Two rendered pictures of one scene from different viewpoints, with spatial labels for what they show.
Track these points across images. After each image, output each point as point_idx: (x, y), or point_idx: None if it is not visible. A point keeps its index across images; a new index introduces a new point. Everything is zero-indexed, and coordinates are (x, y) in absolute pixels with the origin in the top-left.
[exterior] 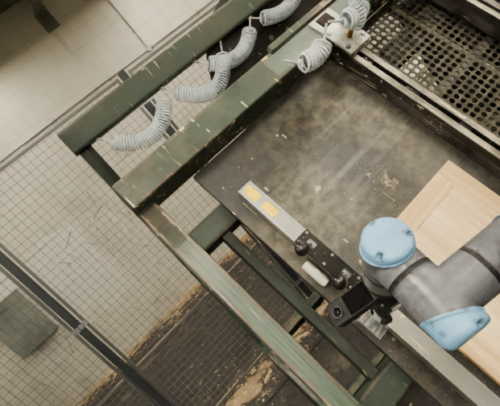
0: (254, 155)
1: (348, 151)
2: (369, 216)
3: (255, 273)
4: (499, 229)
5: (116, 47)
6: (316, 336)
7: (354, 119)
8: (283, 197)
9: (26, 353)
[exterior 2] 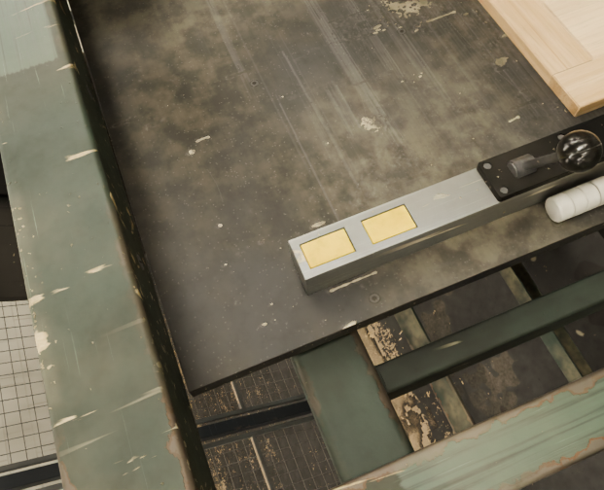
0: (214, 219)
1: (306, 42)
2: (473, 59)
3: (273, 477)
4: None
5: None
6: (438, 411)
7: (242, 7)
8: (358, 196)
9: None
